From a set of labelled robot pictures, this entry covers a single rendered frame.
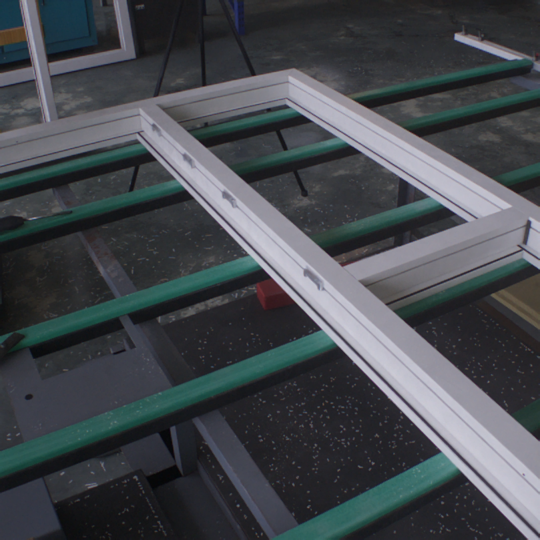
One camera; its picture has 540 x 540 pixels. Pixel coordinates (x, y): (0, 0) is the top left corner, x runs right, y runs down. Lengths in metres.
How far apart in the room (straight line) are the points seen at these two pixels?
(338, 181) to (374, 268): 2.26
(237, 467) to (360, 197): 2.38
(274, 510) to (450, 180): 0.79
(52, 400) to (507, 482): 0.62
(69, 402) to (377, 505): 0.45
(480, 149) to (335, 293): 2.80
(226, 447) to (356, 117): 0.93
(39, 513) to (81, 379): 0.22
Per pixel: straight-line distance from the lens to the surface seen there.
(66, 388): 1.05
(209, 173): 1.38
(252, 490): 0.92
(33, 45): 3.74
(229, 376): 1.01
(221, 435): 0.99
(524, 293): 1.61
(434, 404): 0.94
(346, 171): 3.44
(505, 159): 3.72
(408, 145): 1.51
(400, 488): 0.88
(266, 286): 1.57
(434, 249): 1.16
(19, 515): 1.13
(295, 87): 1.87
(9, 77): 5.01
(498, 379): 1.45
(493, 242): 1.25
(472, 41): 2.59
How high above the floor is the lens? 1.56
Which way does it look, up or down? 34 degrees down
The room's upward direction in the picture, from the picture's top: 1 degrees counter-clockwise
